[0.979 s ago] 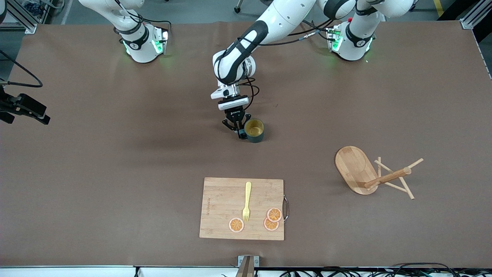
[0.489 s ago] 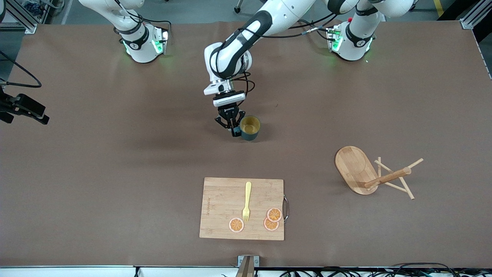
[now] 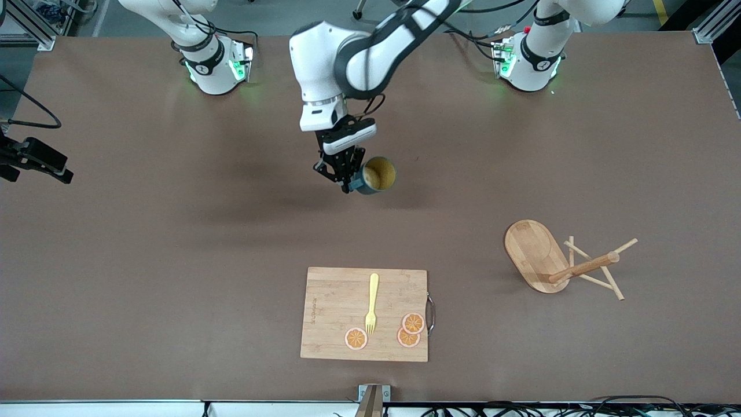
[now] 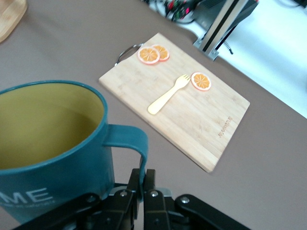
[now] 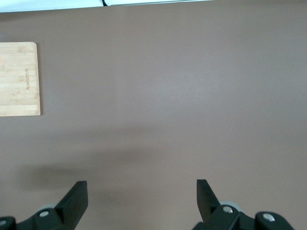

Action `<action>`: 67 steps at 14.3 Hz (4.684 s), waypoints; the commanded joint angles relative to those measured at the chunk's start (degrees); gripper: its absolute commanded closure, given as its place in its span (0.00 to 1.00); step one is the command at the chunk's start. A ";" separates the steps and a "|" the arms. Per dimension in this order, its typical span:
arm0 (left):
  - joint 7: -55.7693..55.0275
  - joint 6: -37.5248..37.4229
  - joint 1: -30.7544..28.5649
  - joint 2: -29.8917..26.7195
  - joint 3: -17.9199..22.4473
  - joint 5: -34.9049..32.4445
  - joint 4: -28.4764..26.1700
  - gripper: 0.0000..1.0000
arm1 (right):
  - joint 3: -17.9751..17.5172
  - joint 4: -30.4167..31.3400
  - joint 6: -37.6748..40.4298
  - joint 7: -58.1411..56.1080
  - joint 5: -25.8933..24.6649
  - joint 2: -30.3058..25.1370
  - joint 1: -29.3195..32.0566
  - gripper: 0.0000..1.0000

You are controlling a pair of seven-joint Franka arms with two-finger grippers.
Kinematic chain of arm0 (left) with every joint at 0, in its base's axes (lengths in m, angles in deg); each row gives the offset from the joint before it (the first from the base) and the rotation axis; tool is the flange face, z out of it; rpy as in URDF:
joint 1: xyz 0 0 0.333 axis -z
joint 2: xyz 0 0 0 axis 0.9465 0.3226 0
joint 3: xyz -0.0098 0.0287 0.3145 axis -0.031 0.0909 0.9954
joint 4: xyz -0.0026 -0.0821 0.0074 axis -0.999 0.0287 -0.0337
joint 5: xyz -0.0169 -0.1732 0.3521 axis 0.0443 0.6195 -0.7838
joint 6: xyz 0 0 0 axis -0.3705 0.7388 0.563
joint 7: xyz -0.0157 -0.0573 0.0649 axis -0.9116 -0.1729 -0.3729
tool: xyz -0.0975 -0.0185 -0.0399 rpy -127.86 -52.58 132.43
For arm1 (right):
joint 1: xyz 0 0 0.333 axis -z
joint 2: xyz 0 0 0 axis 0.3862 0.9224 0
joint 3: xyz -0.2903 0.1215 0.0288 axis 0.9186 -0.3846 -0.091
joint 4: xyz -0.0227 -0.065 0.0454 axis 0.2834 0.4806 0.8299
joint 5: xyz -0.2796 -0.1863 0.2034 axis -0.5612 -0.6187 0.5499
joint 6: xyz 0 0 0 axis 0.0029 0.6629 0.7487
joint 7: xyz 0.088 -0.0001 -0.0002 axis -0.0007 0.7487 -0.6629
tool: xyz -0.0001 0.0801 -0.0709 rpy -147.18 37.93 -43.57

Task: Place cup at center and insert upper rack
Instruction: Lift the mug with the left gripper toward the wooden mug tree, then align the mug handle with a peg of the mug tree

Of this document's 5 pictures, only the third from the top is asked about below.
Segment black arm wrist cable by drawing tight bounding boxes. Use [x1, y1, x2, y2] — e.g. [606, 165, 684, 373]
[359, 0, 539, 116]
[0, 74, 62, 142]

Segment wooden mug tree rack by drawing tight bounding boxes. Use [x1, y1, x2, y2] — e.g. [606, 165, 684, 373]
[504, 219, 639, 302]

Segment black arm base cable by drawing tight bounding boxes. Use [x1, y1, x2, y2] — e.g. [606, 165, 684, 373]
[171, 0, 258, 56]
[443, 29, 500, 61]

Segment grey metal bracket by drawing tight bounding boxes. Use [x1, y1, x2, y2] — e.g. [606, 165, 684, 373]
[358, 384, 391, 417]

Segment teal mug with yellow inside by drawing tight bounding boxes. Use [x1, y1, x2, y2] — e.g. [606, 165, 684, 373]
[347, 156, 398, 195]

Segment white table edge rail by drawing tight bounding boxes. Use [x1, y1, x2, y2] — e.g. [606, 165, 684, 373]
[0, 400, 741, 417]

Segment black cable bundle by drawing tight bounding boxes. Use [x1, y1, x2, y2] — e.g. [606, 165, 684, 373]
[420, 396, 741, 417]

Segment aluminium frame profile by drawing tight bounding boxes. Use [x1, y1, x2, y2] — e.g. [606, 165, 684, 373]
[0, 0, 58, 52]
[693, 0, 741, 45]

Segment black left arm base cable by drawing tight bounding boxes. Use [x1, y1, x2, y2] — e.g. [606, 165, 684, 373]
[443, 29, 500, 61]

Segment black right arm wrist cable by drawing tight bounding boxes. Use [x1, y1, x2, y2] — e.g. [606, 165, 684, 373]
[0, 74, 62, 142]

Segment black right arm base cable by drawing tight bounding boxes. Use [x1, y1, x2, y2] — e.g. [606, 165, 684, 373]
[171, 0, 258, 56]

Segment black left arm wrist cable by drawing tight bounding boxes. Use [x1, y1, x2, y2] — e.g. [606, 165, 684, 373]
[359, 0, 539, 116]

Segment yellow plastic fork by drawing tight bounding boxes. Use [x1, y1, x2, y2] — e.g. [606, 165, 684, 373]
[365, 273, 380, 335]

